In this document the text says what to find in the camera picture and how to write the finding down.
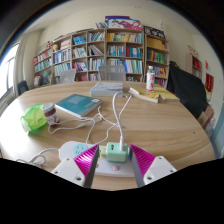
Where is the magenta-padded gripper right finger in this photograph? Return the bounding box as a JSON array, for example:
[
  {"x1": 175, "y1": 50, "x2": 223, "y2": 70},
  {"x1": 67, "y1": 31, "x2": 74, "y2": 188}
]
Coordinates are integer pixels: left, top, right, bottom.
[{"x1": 128, "y1": 143, "x2": 178, "y2": 188}]

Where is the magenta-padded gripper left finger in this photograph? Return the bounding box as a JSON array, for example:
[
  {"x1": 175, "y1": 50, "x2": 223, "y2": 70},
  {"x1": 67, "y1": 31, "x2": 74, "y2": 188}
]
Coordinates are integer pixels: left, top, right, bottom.
[{"x1": 50, "y1": 143, "x2": 101, "y2": 189}]

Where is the mint green charger block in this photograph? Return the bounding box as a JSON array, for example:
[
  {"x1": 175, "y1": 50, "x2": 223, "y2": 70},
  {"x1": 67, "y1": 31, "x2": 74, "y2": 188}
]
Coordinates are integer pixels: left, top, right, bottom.
[{"x1": 105, "y1": 142, "x2": 129, "y2": 163}]

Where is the white charging cable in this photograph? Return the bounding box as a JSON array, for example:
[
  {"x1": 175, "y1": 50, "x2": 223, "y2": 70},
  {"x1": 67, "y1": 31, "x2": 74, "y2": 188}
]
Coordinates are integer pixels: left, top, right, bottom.
[{"x1": 47, "y1": 92, "x2": 133, "y2": 151}]

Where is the white power strip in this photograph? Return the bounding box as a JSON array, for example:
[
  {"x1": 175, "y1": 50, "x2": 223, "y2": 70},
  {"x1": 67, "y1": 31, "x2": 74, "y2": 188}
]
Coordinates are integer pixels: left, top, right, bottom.
[{"x1": 58, "y1": 140, "x2": 136, "y2": 178}]

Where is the small jar with red label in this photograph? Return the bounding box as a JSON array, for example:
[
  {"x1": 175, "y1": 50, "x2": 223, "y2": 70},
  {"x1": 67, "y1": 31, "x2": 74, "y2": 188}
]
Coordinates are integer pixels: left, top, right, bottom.
[{"x1": 42, "y1": 102, "x2": 60, "y2": 126}]

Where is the green plastic bag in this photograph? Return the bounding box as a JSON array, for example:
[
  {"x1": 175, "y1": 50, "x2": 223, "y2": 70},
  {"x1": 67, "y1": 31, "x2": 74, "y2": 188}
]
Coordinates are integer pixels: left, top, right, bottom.
[{"x1": 19, "y1": 103, "x2": 48, "y2": 133}]

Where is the teal book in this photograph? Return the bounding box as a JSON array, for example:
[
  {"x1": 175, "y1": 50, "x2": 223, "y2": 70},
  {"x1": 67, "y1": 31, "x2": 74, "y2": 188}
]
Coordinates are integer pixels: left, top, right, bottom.
[{"x1": 54, "y1": 93, "x2": 104, "y2": 119}]

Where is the cardboard box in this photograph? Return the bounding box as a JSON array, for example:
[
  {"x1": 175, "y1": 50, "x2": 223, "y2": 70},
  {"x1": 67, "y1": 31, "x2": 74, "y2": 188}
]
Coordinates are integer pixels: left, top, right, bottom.
[{"x1": 197, "y1": 105, "x2": 216, "y2": 129}]

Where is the black cloth cover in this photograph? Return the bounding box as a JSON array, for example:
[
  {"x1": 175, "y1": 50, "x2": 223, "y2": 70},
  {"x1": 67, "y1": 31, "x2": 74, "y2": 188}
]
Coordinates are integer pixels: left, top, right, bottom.
[{"x1": 166, "y1": 60, "x2": 209, "y2": 119}]

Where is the grey book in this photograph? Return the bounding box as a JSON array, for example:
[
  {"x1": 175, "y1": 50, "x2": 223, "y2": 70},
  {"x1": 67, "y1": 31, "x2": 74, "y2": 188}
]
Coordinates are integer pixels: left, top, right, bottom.
[{"x1": 89, "y1": 82, "x2": 125, "y2": 98}]

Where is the clear bottle with red label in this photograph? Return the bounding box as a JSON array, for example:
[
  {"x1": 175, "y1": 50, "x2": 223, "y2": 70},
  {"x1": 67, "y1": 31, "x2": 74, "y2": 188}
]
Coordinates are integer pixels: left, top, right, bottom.
[{"x1": 145, "y1": 65, "x2": 156, "y2": 92}]

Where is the grey mesh chair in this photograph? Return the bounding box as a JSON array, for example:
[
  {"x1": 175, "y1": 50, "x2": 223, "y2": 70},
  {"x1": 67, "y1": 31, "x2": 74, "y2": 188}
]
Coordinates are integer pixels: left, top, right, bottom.
[
  {"x1": 59, "y1": 68, "x2": 77, "y2": 84},
  {"x1": 97, "y1": 64, "x2": 128, "y2": 82}
]

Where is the dark office chair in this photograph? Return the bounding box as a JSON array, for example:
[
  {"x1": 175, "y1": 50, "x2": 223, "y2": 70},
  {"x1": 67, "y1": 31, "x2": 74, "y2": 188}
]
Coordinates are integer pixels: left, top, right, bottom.
[{"x1": 17, "y1": 80, "x2": 30, "y2": 96}]

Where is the red hanging banner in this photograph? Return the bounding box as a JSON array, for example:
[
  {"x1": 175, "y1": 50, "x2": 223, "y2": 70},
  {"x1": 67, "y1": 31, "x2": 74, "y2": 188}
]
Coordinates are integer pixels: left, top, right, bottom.
[{"x1": 204, "y1": 73, "x2": 215, "y2": 94}]

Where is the wooden bookshelf unit with books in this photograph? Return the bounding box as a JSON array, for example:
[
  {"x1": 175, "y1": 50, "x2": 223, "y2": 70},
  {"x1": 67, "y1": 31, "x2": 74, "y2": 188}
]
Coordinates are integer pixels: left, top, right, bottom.
[{"x1": 32, "y1": 15, "x2": 170, "y2": 89}]

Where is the white power strip cord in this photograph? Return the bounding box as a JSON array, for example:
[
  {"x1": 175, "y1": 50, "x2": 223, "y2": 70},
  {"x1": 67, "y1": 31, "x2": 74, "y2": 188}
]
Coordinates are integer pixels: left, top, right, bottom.
[{"x1": 14, "y1": 147, "x2": 62, "y2": 168}]

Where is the small wooden wall shelf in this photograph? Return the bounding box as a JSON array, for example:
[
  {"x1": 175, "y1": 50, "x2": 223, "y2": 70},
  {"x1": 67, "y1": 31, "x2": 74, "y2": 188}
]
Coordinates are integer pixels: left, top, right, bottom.
[{"x1": 185, "y1": 53, "x2": 203, "y2": 80}]

